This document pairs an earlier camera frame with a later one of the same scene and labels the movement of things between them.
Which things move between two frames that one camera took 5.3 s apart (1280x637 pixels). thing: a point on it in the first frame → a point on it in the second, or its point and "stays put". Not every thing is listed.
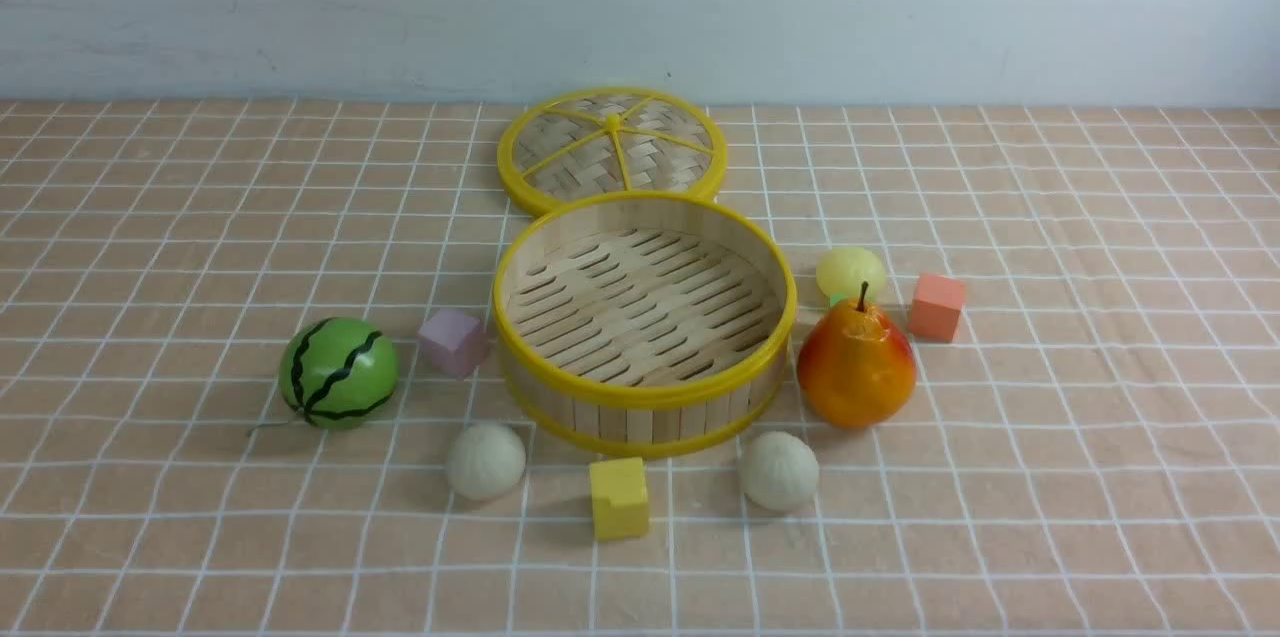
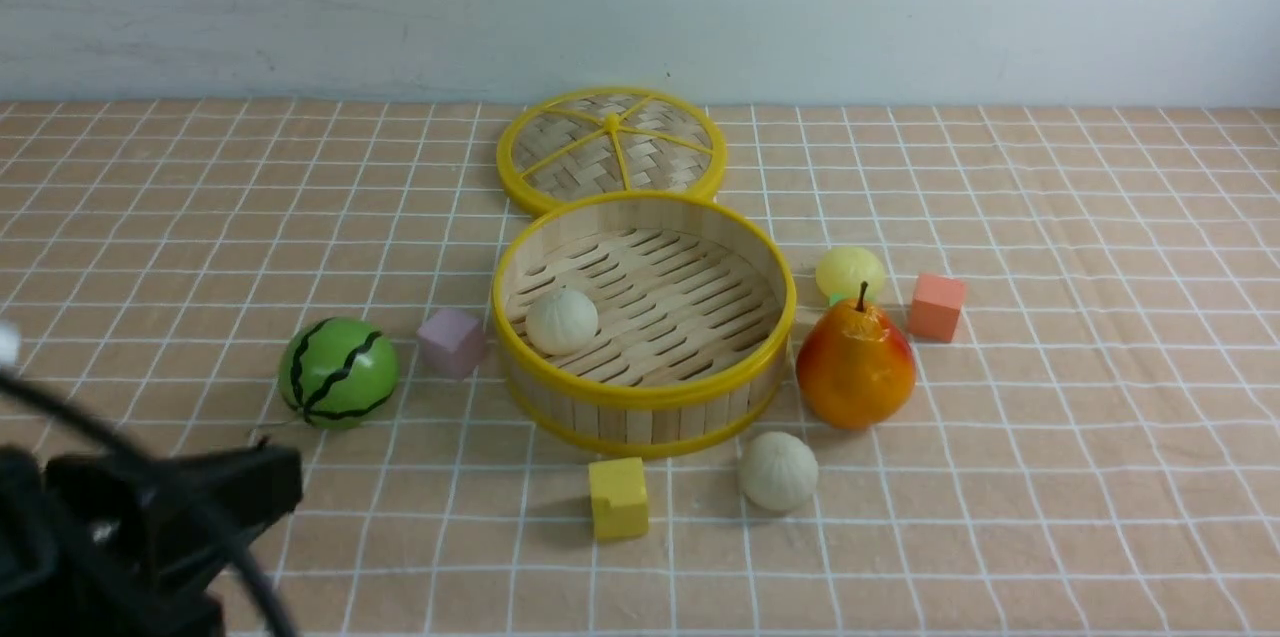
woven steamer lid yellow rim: (571, 144) stays put
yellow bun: (842, 271) stays put
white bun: (778, 470) stays put
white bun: (486, 461) → (561, 322)
